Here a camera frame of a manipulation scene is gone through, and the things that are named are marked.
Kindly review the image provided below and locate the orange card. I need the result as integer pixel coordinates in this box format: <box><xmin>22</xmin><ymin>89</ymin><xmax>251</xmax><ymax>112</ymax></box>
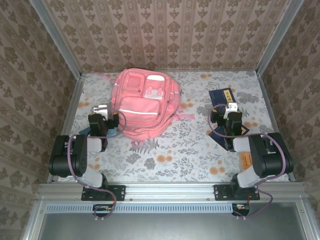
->
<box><xmin>239</xmin><ymin>152</ymin><xmax>255</xmax><ymax>174</ymax></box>

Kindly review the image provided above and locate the pink school backpack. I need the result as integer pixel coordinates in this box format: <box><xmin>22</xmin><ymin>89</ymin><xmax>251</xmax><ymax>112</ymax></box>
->
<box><xmin>90</xmin><ymin>67</ymin><xmax>196</xmax><ymax>148</ymax></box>

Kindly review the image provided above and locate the floral tablecloth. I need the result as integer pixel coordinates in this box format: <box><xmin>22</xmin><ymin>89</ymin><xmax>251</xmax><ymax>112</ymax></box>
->
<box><xmin>58</xmin><ymin>71</ymin><xmax>291</xmax><ymax>183</ymax></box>

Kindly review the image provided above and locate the grey metal panel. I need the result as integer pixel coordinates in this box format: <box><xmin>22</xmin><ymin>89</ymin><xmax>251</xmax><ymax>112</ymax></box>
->
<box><xmin>24</xmin><ymin>201</ymin><xmax>320</xmax><ymax>240</ymax></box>

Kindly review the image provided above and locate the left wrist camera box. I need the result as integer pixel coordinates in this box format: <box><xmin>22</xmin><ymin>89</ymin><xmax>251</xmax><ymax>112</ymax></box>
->
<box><xmin>91</xmin><ymin>104</ymin><xmax>111</xmax><ymax>117</ymax></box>

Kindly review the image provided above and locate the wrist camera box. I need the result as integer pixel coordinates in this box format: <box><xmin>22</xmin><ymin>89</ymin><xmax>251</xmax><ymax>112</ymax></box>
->
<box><xmin>223</xmin><ymin>101</ymin><xmax>238</xmax><ymax>120</ymax></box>
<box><xmin>91</xmin><ymin>104</ymin><xmax>111</xmax><ymax>117</ymax></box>

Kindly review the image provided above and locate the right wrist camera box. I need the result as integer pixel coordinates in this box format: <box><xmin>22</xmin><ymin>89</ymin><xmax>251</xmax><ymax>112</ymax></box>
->
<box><xmin>223</xmin><ymin>101</ymin><xmax>238</xmax><ymax>120</ymax></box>

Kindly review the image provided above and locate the aluminium side rail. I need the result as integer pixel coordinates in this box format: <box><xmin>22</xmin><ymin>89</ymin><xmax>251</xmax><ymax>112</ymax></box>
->
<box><xmin>256</xmin><ymin>73</ymin><xmax>296</xmax><ymax>182</ymax></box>
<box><xmin>46</xmin><ymin>73</ymin><xmax>86</xmax><ymax>183</ymax></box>

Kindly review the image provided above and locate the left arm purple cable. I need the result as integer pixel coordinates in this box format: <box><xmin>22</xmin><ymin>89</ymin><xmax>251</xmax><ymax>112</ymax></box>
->
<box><xmin>66</xmin><ymin>109</ymin><xmax>128</xmax><ymax>222</ymax></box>

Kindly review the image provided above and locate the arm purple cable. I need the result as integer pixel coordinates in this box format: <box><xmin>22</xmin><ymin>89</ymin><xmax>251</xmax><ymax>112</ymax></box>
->
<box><xmin>66</xmin><ymin>109</ymin><xmax>128</xmax><ymax>222</ymax></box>
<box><xmin>208</xmin><ymin>104</ymin><xmax>288</xmax><ymax>221</ymax></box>

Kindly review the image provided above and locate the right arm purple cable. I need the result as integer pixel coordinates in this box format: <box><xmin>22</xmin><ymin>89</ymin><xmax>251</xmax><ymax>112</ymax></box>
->
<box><xmin>208</xmin><ymin>104</ymin><xmax>288</xmax><ymax>221</ymax></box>

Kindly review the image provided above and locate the black connector with wires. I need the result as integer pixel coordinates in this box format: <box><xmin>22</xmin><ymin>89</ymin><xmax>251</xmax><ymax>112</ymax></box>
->
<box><xmin>231</xmin><ymin>202</ymin><xmax>251</xmax><ymax>217</ymax></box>
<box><xmin>92</xmin><ymin>203</ymin><xmax>114</xmax><ymax>218</ymax></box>

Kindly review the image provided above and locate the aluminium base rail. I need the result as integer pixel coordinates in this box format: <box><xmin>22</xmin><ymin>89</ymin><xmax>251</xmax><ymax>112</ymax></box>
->
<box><xmin>37</xmin><ymin>181</ymin><xmax>307</xmax><ymax>201</ymax></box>

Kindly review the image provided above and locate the aluminium frame post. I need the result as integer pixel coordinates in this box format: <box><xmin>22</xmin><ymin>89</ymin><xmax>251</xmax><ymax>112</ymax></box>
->
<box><xmin>28</xmin><ymin>0</ymin><xmax>83</xmax><ymax>79</ymax></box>
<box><xmin>256</xmin><ymin>0</ymin><xmax>305</xmax><ymax>76</ymax></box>

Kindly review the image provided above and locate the grey slotted cable duct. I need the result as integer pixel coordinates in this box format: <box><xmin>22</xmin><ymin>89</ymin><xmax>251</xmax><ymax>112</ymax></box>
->
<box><xmin>46</xmin><ymin>202</ymin><xmax>235</xmax><ymax>214</ymax></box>

